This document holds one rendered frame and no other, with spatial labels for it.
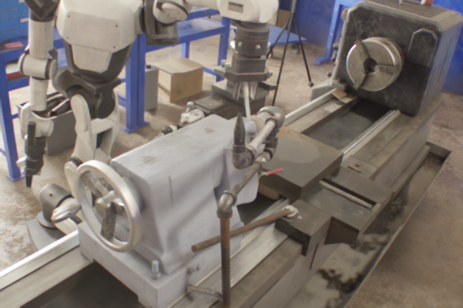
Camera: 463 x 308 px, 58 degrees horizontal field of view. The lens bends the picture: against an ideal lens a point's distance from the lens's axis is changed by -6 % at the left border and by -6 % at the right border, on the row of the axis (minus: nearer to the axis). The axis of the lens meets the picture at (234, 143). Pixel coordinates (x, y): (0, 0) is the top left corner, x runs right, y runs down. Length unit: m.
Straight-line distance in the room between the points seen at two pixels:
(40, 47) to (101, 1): 0.32
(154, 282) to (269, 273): 0.35
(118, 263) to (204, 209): 0.25
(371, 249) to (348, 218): 0.68
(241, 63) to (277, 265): 0.57
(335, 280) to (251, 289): 0.75
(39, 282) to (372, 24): 1.91
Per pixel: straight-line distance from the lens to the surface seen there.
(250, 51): 1.16
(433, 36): 2.25
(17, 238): 2.66
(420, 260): 2.84
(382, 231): 2.26
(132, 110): 3.51
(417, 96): 2.38
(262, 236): 1.37
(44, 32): 1.70
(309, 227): 1.38
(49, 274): 1.26
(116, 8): 1.53
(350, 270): 1.99
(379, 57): 2.18
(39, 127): 1.86
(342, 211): 1.48
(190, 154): 1.09
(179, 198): 1.07
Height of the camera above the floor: 1.74
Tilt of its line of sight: 30 degrees down
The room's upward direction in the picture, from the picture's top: 7 degrees clockwise
